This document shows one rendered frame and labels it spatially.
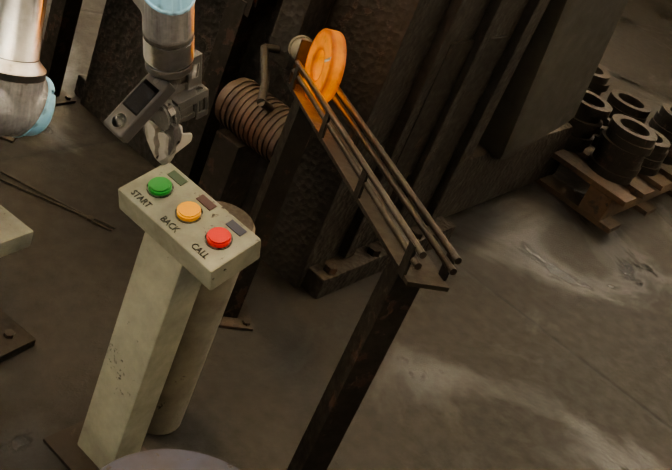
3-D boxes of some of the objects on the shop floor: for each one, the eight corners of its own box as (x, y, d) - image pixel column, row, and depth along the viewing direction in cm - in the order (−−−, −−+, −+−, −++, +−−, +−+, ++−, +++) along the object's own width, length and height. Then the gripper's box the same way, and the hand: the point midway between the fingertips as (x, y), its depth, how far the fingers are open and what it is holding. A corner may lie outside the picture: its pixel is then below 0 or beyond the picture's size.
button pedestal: (100, 403, 202) (180, 157, 172) (174, 482, 192) (273, 235, 162) (35, 432, 190) (108, 173, 160) (110, 517, 180) (204, 259, 150)
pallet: (377, 69, 414) (417, -26, 392) (477, 57, 475) (517, -26, 453) (607, 234, 361) (668, 134, 339) (686, 196, 422) (743, 110, 400)
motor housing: (195, 244, 261) (257, 70, 235) (251, 293, 252) (321, 118, 226) (159, 256, 251) (219, 76, 225) (215, 307, 242) (285, 126, 216)
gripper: (214, 60, 147) (210, 161, 163) (175, 31, 151) (175, 133, 167) (169, 82, 143) (169, 184, 158) (130, 52, 146) (135, 154, 162)
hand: (159, 160), depth 160 cm, fingers closed
